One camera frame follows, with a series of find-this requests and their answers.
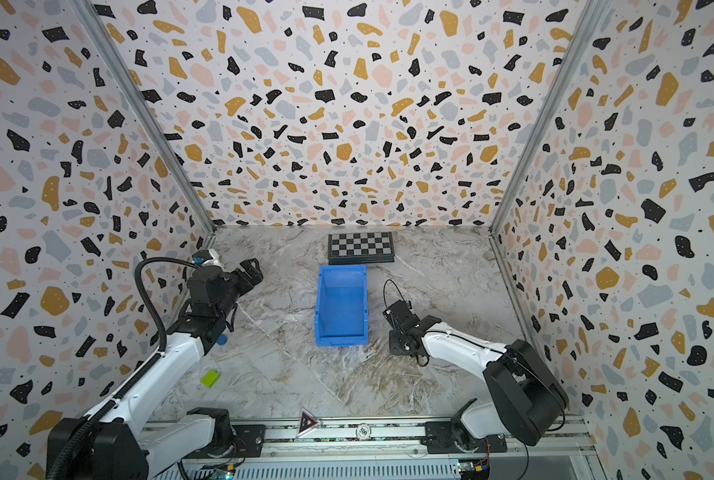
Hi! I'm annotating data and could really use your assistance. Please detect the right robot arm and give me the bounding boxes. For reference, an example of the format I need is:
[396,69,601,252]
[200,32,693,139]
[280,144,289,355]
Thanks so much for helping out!
[383,300,569,452]

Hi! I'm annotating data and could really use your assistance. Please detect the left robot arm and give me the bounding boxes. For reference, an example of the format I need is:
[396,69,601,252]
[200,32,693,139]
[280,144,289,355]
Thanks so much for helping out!
[47,250,263,479]

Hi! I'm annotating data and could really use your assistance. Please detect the blue plastic bin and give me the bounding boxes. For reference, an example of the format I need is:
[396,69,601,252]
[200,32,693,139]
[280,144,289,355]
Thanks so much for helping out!
[314,265,369,347]

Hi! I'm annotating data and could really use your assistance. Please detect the green small block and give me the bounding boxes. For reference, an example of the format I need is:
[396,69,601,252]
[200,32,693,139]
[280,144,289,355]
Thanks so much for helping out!
[200,369,221,388]

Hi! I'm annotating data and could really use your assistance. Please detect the black white checkerboard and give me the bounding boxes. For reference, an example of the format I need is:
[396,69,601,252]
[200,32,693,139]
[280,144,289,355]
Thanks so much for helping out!
[327,232,395,265]

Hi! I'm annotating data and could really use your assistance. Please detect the triangular warning sticker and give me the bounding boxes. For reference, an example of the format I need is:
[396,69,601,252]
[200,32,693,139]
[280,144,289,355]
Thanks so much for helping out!
[296,409,321,438]

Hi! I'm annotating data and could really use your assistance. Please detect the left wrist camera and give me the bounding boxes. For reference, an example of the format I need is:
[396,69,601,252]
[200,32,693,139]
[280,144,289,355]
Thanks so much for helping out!
[192,248,224,269]

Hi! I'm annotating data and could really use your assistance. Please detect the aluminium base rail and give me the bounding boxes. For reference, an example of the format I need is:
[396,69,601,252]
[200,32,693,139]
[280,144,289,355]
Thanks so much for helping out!
[161,416,606,479]

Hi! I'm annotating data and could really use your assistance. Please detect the black corrugated cable hose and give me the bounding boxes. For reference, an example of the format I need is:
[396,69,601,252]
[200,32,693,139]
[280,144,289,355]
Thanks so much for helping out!
[47,256,199,480]

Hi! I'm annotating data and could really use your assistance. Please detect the left corner aluminium post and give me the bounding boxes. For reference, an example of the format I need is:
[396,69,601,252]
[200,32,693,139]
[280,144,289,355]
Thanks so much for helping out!
[69,1,216,234]

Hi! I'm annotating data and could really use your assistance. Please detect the corner aluminium post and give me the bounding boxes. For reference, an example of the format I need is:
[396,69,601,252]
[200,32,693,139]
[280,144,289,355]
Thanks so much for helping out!
[69,1,216,234]
[489,0,610,236]

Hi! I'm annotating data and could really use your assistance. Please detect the right corner aluminium post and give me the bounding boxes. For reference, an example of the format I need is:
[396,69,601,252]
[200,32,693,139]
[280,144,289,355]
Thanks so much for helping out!
[489,0,610,236]

